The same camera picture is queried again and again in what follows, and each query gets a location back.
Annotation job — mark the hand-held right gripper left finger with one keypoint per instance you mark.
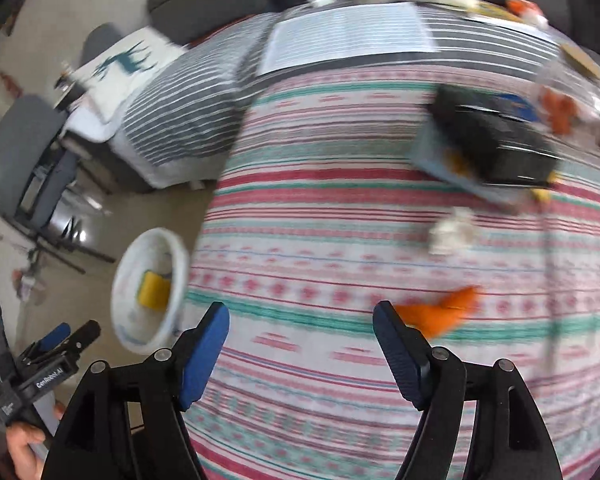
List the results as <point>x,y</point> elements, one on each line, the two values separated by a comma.
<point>205,355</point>

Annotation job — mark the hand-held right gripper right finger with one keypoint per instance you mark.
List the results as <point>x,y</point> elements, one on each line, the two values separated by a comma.
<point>400,355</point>

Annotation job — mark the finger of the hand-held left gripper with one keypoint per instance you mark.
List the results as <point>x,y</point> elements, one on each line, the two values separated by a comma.
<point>82,335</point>
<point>55,335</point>

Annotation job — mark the orange scrap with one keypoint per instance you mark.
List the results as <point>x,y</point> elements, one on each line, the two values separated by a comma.
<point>440,310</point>

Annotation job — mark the green and yellow sponge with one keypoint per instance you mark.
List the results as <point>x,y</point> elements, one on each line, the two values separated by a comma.
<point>154,290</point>

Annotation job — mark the white waste bin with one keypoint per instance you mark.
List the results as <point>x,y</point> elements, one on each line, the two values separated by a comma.
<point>150,255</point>

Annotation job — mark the person's left hand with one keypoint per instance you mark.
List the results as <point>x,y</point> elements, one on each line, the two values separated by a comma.
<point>22,447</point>

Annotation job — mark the crumpled white paper ball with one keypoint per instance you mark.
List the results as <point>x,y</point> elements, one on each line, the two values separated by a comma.
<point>452,232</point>

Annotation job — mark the grey chair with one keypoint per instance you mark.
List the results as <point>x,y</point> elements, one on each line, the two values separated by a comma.
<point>25,150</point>

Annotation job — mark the pale blue flat box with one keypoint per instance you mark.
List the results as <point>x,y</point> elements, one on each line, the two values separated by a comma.
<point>440,152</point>

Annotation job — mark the white quilted cloth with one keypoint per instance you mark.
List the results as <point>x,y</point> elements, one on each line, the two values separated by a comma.
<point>90,125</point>

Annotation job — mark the yellow snack packet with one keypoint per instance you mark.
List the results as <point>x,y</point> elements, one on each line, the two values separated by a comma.
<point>542,192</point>

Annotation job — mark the black rectangular box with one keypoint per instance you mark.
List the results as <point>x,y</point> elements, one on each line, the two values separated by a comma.
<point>495,135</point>

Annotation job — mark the small side table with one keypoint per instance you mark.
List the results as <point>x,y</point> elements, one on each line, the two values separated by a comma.
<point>70,90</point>

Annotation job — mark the grey striped blanket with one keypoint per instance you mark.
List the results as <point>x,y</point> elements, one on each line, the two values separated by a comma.
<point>190,105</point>

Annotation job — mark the blue flat packet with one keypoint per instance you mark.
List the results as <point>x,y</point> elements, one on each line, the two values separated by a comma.
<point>517,105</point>

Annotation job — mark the white deer print pillow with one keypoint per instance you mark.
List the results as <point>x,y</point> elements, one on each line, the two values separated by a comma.
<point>125,60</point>

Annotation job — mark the tangerine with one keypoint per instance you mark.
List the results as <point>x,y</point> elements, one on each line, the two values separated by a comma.
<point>565,120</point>
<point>552,100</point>

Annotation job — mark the round glass jar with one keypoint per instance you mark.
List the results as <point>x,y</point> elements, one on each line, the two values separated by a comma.
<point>580,95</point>

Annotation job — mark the printed paper sheet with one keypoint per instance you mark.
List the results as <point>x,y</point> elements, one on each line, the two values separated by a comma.
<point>350,30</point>

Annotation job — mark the cork jar lid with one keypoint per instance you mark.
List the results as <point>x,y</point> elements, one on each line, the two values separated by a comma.
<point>582,60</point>

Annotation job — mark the yellow book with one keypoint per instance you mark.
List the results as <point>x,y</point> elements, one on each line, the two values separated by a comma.
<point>490,10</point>

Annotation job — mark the white charger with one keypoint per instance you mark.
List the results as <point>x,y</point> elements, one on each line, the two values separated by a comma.
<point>325,0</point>

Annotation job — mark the orange and white toy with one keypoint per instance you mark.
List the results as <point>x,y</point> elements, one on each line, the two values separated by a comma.
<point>525,10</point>

